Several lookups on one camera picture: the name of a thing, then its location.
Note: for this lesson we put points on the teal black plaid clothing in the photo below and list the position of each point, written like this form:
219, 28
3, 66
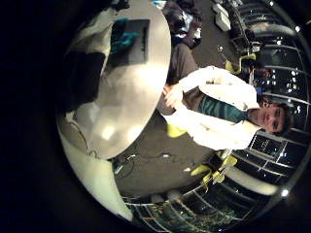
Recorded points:
124, 39

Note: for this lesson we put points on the dark clothes pile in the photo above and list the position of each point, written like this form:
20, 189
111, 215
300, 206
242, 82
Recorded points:
184, 22

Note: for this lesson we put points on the yellow chair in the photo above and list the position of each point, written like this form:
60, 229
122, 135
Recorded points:
215, 177
200, 170
238, 63
176, 130
229, 160

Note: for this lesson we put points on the seated person dark clothes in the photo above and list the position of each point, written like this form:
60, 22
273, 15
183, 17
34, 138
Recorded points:
259, 73

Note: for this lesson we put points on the white power strip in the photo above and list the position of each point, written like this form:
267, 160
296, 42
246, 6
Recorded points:
166, 155

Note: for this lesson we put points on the person in white jacket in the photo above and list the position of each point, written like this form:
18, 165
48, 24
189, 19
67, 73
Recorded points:
220, 129

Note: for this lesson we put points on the white curved bench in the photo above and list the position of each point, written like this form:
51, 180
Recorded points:
252, 181

